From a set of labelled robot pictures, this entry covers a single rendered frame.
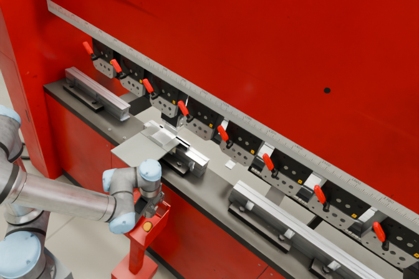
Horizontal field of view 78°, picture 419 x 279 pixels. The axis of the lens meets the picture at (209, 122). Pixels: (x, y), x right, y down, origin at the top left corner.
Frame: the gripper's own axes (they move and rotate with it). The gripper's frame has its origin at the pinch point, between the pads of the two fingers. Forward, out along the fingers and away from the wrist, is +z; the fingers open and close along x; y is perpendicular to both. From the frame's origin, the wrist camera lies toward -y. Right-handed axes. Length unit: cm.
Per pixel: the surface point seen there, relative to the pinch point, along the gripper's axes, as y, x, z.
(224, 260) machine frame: 14.6, -37.6, 22.6
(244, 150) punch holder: 31, -23, -35
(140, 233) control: -2.6, 0.7, 13.1
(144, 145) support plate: 20.3, 19.3, -14.6
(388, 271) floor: 116, -154, 94
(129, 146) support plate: 15.3, 24.0, -15.0
